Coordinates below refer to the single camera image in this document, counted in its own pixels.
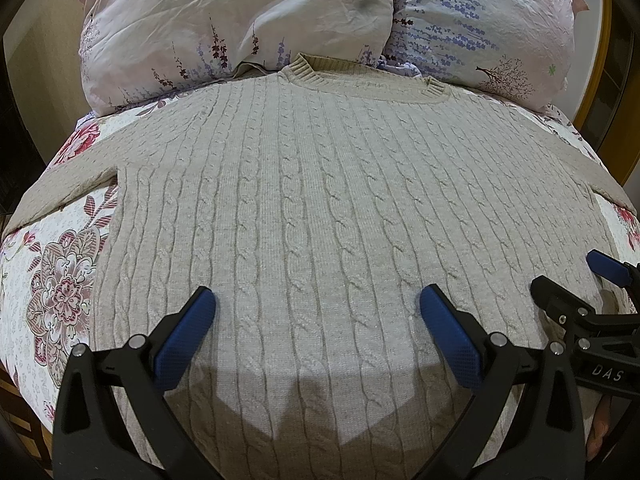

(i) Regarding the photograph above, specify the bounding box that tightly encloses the pink floral pillow left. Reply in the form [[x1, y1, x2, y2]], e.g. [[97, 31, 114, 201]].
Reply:
[[79, 0, 393, 116]]

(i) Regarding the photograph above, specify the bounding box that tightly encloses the pink lavender pillow right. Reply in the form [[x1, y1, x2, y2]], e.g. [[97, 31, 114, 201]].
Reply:
[[383, 0, 588, 110]]

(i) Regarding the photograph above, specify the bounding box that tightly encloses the beige cable knit sweater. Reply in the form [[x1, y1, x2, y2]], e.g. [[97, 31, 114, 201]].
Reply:
[[2, 55, 634, 479]]

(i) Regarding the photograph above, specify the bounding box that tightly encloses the wooden bed headboard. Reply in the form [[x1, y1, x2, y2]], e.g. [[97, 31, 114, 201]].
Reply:
[[554, 0, 639, 185]]

